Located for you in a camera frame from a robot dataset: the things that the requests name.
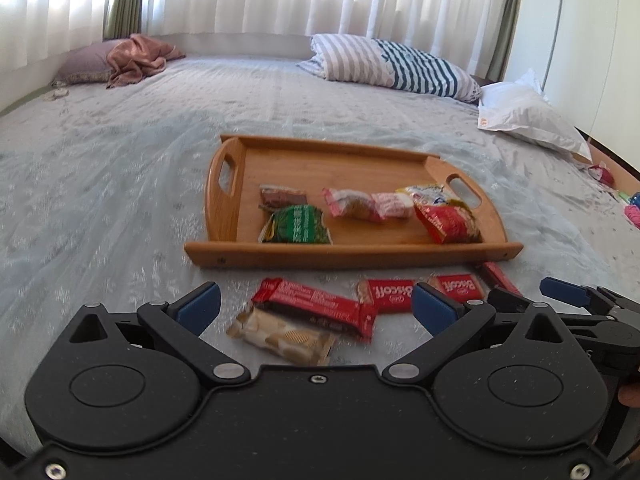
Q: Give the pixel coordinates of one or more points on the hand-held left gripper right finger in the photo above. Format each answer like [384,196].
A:
[434,307]

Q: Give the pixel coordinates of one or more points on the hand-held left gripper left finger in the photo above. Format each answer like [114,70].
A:
[200,307]

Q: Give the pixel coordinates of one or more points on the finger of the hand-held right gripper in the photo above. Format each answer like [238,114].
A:
[562,290]
[507,296]

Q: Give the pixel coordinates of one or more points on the thin dark red bar packet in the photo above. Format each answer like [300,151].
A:
[500,277]

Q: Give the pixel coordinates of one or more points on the red biscuit packet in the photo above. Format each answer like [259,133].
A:
[457,287]
[390,296]

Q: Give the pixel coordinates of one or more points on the beige cracker packet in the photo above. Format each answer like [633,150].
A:
[280,335]

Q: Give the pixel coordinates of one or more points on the red nut packet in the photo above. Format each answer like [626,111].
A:
[445,222]

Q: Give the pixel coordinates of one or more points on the small pink white packet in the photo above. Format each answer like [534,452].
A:
[395,205]

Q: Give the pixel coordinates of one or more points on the long dark red wafer packet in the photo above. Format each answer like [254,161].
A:
[320,307]

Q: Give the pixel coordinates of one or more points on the yellow cartoon snack packet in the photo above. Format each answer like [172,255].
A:
[430,192]

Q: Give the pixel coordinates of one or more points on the green pea snack packet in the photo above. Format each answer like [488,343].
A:
[297,225]

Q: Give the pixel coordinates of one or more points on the pink cake packet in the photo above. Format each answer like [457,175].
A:
[352,205]

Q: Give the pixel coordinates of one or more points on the brown peanut packet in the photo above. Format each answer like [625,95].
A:
[282,195]

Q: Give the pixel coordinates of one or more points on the wooden tray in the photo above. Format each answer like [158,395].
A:
[350,170]

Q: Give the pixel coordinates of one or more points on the person's right hand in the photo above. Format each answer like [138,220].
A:
[630,396]

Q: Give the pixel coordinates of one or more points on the small pink object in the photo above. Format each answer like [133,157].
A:
[634,216]

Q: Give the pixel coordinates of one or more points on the small red white packet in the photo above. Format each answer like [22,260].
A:
[600,172]

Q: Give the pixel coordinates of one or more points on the light blue snowflake bedspread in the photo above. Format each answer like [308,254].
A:
[100,185]

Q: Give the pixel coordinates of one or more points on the white pillow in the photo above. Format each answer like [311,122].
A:
[535,117]

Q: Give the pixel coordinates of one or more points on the blue striped pillow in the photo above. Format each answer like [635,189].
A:
[395,65]

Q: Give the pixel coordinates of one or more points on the small white object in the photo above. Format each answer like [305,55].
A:
[57,94]

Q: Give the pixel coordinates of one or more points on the pink crumpled cloth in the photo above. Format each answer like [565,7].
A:
[140,57]

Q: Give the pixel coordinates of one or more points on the purple pillow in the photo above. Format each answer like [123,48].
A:
[85,62]

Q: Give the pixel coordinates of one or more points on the green curtain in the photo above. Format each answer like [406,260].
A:
[507,20]
[125,0]

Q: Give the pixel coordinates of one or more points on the wooden bed frame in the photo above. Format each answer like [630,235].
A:
[612,155]

